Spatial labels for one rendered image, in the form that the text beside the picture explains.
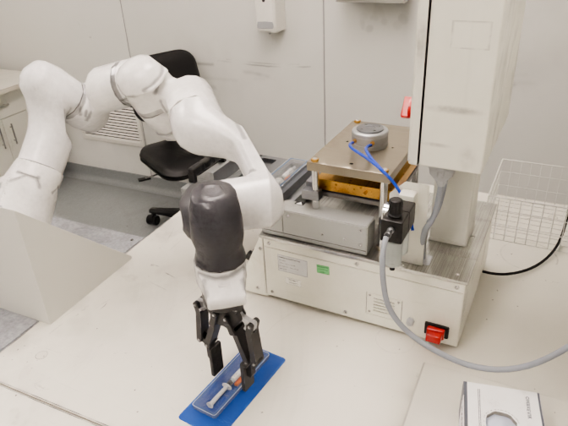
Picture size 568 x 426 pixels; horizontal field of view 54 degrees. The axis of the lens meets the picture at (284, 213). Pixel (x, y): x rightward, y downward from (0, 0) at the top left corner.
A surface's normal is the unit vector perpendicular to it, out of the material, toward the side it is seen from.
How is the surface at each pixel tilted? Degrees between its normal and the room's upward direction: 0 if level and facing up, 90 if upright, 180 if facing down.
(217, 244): 92
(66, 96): 84
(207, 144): 105
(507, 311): 0
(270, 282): 90
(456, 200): 90
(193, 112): 33
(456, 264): 0
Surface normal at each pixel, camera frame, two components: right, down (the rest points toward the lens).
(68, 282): 0.91, 0.17
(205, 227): -0.24, 0.40
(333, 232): -0.46, 0.45
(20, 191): 0.37, -0.23
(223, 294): 0.04, -0.67
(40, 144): 0.17, -0.13
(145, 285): -0.04, -0.87
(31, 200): 0.59, -0.10
